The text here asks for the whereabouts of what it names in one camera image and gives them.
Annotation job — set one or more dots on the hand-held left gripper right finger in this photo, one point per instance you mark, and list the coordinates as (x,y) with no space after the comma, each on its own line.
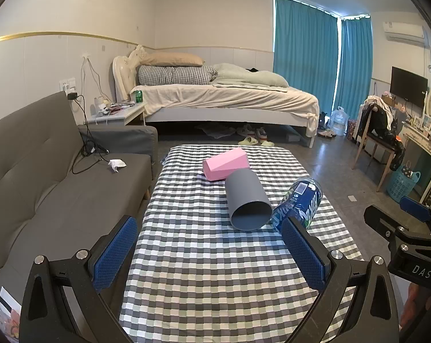
(304,253)

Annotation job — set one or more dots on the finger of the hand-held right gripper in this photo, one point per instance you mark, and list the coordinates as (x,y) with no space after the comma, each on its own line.
(415,209)
(383,219)

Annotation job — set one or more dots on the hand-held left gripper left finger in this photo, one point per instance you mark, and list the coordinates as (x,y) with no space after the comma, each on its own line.
(115,253)

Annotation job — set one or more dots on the grey cup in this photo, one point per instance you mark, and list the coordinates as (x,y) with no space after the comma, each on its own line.
(245,200)

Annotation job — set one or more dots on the person's right hand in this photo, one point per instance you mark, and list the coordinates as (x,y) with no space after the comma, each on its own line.
(411,307)

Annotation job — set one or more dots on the blue laundry basket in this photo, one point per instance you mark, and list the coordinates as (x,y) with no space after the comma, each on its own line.
(401,184)

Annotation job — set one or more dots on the blue labelled plastic bottle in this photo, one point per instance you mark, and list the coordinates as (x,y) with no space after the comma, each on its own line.
(301,203)

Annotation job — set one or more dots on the white vanity table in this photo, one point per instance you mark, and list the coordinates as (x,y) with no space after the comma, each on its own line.
(424,150)

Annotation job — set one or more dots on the wooden chair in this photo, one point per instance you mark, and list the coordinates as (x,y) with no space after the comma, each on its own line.
(374,143)

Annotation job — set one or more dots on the crumpled white tissue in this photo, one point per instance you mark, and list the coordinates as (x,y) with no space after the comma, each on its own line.
(116,165)

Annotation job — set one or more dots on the checked tablecloth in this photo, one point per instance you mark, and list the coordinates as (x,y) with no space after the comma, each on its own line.
(208,275)

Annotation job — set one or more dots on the clothes heap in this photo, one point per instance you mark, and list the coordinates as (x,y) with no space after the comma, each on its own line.
(383,118)

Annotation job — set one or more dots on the white sneaker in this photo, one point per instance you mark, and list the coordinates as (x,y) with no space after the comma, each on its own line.
(327,133)

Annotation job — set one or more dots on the clear plastic bag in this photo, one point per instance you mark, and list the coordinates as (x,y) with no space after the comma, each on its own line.
(338,121)

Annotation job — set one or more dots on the grey sofa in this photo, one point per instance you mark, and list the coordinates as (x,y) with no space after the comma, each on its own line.
(40,171)

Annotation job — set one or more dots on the pale green slipper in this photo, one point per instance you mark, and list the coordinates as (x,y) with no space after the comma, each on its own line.
(246,141)
(268,143)

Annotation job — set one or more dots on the pink foam block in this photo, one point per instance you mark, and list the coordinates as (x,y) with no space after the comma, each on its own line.
(224,164)

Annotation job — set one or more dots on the black television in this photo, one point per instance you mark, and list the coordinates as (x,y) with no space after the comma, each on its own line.
(408,85)

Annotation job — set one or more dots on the stack of papers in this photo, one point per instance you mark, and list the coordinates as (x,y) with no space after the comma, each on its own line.
(4,311)

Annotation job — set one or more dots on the white nightstand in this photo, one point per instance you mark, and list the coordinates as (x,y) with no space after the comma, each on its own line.
(119,112)

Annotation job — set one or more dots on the narrow teal curtain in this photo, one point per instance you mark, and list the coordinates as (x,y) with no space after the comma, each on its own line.
(354,68)

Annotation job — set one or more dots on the green bottle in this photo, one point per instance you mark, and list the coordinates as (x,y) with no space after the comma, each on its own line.
(138,97)

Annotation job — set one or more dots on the white bed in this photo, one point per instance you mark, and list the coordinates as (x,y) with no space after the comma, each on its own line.
(229,102)

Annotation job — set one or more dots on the white air conditioner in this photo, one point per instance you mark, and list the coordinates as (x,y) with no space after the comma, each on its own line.
(403,32)

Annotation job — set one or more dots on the wide teal curtain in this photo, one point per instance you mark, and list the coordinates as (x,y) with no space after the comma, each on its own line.
(304,57)

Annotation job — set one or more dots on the pale green blanket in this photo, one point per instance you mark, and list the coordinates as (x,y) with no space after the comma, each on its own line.
(251,77)

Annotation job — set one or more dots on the checked quilt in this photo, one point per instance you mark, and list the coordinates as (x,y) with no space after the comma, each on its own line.
(172,75)

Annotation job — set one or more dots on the beige pillow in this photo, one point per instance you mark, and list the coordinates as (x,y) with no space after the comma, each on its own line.
(169,59)

